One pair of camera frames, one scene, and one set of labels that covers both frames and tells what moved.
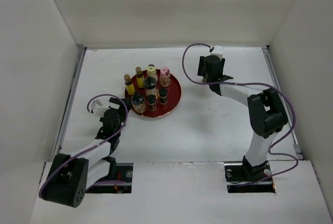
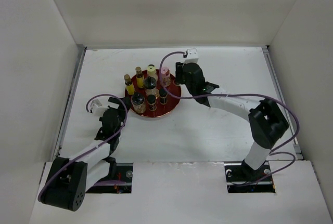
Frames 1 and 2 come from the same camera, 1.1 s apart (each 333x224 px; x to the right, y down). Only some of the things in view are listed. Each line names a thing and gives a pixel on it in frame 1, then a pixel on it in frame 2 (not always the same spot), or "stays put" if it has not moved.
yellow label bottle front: x=130 y=88 stays put
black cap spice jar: x=163 y=94 stays put
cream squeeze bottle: x=151 y=71 stays put
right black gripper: x=201 y=66 → x=179 y=71
